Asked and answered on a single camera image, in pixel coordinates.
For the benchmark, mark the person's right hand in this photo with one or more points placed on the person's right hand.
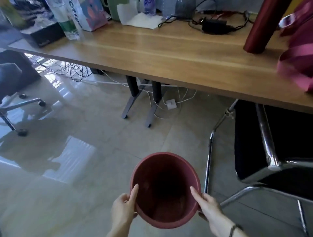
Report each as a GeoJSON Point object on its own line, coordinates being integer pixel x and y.
{"type": "Point", "coordinates": [210, 207]}

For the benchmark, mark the person's left hand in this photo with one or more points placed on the person's left hand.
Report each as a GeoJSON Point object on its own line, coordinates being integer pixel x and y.
{"type": "Point", "coordinates": [121, 210]}

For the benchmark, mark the person's left thumb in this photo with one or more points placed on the person's left thumb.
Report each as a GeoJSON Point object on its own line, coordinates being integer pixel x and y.
{"type": "Point", "coordinates": [133, 195]}

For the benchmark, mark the person's right thumb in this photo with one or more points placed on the person's right thumb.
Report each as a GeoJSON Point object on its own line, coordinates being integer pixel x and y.
{"type": "Point", "coordinates": [196, 196]}

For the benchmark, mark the red plastic bucket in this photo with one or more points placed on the red plastic bucket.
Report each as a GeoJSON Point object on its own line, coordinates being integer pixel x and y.
{"type": "Point", "coordinates": [165, 190]}

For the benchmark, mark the person's left forearm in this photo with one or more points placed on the person's left forearm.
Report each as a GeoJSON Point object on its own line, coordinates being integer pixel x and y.
{"type": "Point", "coordinates": [117, 230]}

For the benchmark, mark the person's right forearm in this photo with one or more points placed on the person's right forearm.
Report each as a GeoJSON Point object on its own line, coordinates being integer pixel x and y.
{"type": "Point", "coordinates": [226, 228]}

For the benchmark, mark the white power strip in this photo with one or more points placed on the white power strip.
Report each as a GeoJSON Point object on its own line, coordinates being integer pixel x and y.
{"type": "Point", "coordinates": [171, 103]}

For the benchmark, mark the wooden desk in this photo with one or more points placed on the wooden desk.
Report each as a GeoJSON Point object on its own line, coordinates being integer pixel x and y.
{"type": "Point", "coordinates": [176, 53]}

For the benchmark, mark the grey office swivel chair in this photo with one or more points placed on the grey office swivel chair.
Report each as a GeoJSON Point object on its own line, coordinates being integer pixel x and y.
{"type": "Point", "coordinates": [14, 92]}

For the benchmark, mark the black power adapter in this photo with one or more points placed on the black power adapter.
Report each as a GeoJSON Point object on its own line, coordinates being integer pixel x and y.
{"type": "Point", "coordinates": [215, 26]}

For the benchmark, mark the white paper sheet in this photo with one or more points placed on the white paper sheet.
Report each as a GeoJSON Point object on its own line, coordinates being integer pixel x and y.
{"type": "Point", "coordinates": [139, 16]}

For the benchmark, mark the black box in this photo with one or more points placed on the black box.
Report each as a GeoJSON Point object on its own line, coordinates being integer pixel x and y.
{"type": "Point", "coordinates": [46, 36]}

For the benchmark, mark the dark red cylinder roll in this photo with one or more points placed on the dark red cylinder roll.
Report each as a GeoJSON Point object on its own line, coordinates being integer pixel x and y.
{"type": "Point", "coordinates": [264, 25]}

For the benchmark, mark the clear plastic water bottle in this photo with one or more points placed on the clear plastic water bottle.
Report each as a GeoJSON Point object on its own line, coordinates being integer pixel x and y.
{"type": "Point", "coordinates": [67, 20]}

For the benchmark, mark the white patterned paper bag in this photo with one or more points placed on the white patterned paper bag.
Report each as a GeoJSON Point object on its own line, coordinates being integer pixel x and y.
{"type": "Point", "coordinates": [90, 13]}

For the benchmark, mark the green container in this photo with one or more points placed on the green container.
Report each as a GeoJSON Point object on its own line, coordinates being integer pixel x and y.
{"type": "Point", "coordinates": [117, 8]}

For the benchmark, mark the grey mesh container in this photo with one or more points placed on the grey mesh container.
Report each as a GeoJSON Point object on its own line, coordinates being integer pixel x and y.
{"type": "Point", "coordinates": [185, 8]}

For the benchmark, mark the purple label plastic bottle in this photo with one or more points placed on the purple label plastic bottle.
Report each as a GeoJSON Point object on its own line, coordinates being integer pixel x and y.
{"type": "Point", "coordinates": [149, 6]}

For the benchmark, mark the black chrome frame chair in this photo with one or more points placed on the black chrome frame chair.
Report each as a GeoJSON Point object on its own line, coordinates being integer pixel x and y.
{"type": "Point", "coordinates": [271, 156]}

